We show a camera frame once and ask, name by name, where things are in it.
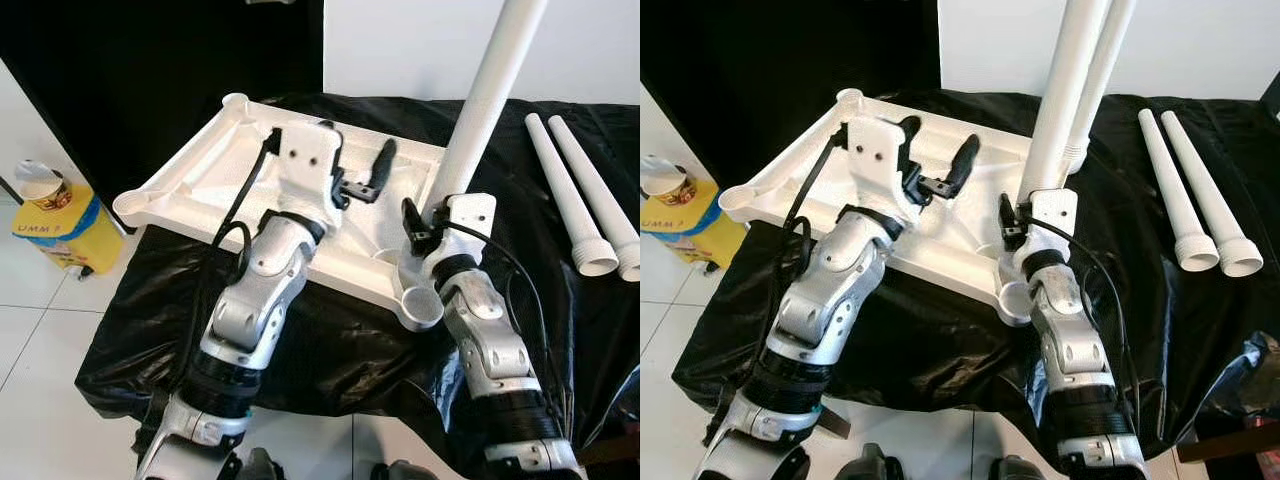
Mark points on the dark grey right robot leg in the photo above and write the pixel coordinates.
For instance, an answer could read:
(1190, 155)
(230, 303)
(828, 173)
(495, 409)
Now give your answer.
(405, 472)
(1018, 470)

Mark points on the dark grey robot leg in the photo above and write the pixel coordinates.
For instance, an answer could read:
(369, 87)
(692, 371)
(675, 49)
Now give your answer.
(1018, 470)
(260, 465)
(870, 462)
(405, 472)

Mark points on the black plastic table sheet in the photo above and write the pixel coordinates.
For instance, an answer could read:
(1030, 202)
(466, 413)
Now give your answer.
(950, 370)
(350, 370)

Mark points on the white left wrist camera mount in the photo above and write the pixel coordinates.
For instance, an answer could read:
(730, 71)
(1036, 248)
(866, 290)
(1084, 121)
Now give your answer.
(880, 160)
(305, 165)

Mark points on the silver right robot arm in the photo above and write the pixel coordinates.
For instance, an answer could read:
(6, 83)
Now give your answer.
(490, 340)
(1070, 330)

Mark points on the white plastic table leg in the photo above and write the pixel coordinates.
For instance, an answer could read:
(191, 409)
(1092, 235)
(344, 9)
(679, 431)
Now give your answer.
(490, 100)
(570, 200)
(1108, 60)
(1175, 190)
(1210, 190)
(1065, 100)
(600, 200)

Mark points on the black door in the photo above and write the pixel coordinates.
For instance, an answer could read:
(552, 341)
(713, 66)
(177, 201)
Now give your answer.
(740, 80)
(120, 80)

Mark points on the yellow cardboard box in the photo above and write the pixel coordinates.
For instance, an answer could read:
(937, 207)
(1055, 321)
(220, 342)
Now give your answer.
(680, 238)
(70, 238)

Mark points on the white plastic table top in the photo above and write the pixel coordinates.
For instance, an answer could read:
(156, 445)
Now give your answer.
(800, 170)
(200, 170)

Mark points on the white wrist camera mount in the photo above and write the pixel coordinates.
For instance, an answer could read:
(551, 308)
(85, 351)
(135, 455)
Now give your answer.
(1052, 215)
(468, 225)
(305, 165)
(880, 160)

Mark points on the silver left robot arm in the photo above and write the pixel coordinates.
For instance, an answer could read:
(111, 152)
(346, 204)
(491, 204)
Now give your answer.
(830, 310)
(250, 310)

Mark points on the dark grey left robot leg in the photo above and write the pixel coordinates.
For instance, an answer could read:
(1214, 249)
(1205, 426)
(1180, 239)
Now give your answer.
(870, 462)
(260, 465)

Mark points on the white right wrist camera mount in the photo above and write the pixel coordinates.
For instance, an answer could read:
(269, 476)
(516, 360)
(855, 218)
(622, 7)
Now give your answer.
(1052, 215)
(468, 225)

